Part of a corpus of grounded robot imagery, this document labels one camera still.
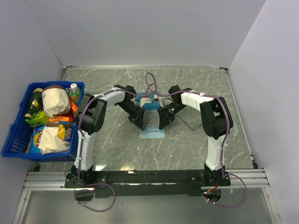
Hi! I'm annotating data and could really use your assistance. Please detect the light blue cleaning cloth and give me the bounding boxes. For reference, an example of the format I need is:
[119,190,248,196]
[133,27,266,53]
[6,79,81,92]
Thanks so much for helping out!
[140,126,165,139]

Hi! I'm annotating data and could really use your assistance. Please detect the black thin sunglasses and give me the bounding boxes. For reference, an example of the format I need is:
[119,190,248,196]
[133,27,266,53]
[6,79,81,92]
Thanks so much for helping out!
[176,115,202,131]

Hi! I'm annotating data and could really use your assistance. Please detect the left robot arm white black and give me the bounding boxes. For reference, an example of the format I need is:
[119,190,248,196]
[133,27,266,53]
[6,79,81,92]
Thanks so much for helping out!
[71,85,145,188]

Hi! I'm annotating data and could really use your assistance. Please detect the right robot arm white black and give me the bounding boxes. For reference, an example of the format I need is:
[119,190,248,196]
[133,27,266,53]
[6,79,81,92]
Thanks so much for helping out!
[157,85,234,186]

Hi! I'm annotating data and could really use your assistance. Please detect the blue translucent glasses case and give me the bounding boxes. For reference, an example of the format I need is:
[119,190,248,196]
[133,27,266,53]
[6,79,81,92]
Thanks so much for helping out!
[133,92,161,110]

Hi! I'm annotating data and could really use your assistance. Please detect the lime green snack pack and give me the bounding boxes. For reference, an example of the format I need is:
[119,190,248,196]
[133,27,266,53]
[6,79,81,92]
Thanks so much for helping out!
[25,111,50,127]

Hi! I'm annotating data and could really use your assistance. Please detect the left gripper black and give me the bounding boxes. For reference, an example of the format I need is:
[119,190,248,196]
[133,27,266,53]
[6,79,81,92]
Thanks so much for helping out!
[117,102,146,131]

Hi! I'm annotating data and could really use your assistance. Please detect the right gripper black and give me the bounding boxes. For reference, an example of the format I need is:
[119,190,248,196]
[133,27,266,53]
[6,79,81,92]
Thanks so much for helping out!
[157,103,186,131]

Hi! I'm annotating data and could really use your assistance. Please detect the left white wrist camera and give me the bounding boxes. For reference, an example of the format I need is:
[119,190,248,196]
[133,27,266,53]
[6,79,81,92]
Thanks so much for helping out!
[140,96,152,106]

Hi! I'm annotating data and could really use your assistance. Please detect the dark green glass bottle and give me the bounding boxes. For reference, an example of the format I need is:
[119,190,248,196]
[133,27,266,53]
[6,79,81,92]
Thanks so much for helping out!
[24,88,43,119]

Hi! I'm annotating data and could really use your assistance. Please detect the orange snack pack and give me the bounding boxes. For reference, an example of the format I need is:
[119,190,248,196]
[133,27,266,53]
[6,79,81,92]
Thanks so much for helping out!
[49,98,78,123]

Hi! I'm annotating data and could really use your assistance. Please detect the green bottle white cap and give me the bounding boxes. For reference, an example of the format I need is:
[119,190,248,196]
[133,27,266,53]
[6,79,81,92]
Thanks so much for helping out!
[69,83,81,105]

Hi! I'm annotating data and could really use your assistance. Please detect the brown white paper bag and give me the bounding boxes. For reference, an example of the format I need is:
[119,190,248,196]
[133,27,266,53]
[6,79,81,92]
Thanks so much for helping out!
[42,85,71,118]

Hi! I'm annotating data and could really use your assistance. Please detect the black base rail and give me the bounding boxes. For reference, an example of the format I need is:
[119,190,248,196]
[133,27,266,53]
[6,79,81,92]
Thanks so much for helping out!
[64,169,231,198]

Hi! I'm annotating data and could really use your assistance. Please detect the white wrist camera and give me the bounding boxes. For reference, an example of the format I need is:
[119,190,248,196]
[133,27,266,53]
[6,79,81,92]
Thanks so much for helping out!
[140,96,152,106]
[154,95,161,102]

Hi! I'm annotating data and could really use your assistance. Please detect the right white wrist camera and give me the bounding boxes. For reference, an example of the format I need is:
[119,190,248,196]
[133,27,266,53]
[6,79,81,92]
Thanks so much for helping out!
[154,95,161,102]

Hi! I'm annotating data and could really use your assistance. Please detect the blue yellow chips bag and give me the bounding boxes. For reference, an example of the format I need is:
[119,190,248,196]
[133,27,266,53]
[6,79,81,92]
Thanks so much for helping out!
[25,126,45,154]

